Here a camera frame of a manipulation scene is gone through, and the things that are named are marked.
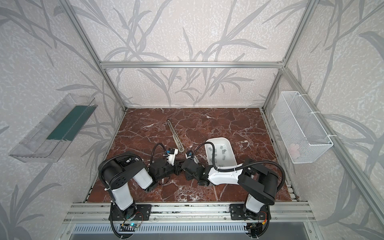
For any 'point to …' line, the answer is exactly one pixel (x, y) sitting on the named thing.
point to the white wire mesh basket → (304, 139)
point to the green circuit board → (128, 227)
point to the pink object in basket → (294, 150)
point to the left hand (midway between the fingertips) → (189, 158)
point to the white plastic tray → (224, 154)
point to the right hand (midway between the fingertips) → (187, 164)
